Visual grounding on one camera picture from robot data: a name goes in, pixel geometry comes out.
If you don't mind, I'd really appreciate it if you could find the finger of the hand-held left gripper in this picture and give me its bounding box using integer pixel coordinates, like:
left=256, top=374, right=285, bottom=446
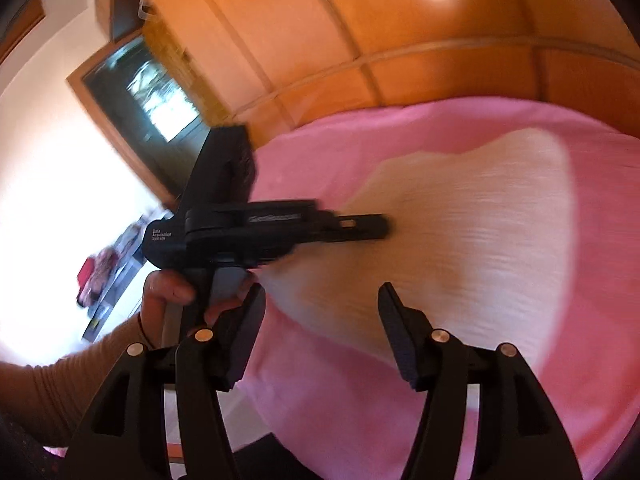
left=320, top=212, right=392, bottom=243

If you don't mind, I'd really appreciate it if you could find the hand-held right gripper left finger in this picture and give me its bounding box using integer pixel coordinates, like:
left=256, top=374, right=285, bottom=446
left=57, top=282, right=267, bottom=480

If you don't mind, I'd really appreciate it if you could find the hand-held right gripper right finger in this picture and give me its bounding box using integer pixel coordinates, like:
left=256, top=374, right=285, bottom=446
left=377, top=282, right=583, bottom=480

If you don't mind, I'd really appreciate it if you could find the cream ribbed small garment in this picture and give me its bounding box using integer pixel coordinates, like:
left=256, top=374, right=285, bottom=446
left=260, top=127, right=576, bottom=376

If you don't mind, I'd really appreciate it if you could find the person's left forearm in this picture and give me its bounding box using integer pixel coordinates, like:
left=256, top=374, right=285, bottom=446
left=0, top=310, right=163, bottom=448

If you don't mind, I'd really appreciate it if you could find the person's left hand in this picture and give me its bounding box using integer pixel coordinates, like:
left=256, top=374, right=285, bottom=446
left=138, top=267, right=262, bottom=348

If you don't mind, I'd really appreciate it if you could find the pink blanket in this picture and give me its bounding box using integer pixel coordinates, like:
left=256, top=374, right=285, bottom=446
left=220, top=95, right=640, bottom=480

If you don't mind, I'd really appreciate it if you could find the cluttered shelf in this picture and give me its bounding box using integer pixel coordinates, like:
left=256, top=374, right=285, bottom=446
left=75, top=210, right=173, bottom=343

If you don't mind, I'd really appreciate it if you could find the red bag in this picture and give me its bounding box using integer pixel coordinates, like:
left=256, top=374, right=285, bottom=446
left=76, top=254, right=120, bottom=307

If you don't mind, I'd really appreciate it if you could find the wooden framed window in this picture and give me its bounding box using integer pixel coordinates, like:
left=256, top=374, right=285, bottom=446
left=67, top=30, right=218, bottom=208

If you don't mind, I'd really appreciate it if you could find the wooden wardrobe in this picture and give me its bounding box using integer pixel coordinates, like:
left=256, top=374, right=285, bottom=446
left=95, top=0, right=621, bottom=131

